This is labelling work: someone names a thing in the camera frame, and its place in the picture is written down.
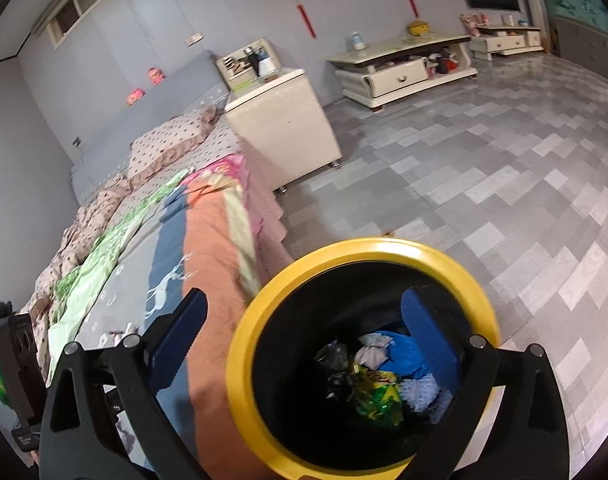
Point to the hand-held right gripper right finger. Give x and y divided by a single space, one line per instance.
429 330

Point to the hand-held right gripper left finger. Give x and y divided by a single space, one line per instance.
178 345

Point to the blue cloth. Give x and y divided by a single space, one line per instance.
404 355

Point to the purple fluffy ball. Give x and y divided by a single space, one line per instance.
419 392

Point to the green yellow snack wrapper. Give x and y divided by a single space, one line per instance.
379 395

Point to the yellow trash bin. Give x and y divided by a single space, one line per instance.
264 320

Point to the deer print striped blanket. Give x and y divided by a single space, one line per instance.
203 240

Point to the green floral quilt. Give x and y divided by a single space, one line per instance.
103 255

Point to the pink polka dot quilt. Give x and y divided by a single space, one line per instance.
88 220

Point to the pink floral bed sheet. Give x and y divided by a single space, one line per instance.
249 200

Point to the pink polka dot pillow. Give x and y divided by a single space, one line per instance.
168 135

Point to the cream nightstand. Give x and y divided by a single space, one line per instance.
284 125

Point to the pink cartoon doll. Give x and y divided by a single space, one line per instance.
156 76
135 96

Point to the cream drawer cabinet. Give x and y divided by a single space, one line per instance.
394 77

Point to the desktop organiser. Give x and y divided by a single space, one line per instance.
233 67

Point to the black bottle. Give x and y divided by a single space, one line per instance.
256 60

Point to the small cream cabinet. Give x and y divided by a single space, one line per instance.
504 42

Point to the baby bottle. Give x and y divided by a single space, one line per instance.
356 40

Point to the pink toys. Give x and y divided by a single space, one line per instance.
471 20

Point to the wall socket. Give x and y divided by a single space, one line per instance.
194 38

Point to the wall window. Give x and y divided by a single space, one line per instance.
71 10

